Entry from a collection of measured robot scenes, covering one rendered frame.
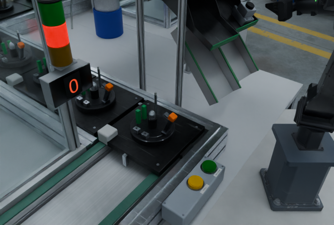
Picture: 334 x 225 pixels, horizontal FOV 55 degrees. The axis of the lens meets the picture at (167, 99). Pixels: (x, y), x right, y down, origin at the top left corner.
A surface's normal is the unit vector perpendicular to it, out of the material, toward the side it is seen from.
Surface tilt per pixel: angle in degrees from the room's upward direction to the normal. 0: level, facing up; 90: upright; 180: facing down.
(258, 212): 0
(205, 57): 45
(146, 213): 0
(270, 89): 0
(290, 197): 90
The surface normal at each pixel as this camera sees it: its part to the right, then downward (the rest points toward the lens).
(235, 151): 0.01, -0.81
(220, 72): 0.49, -0.26
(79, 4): 0.80, 0.36
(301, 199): 0.00, 0.59
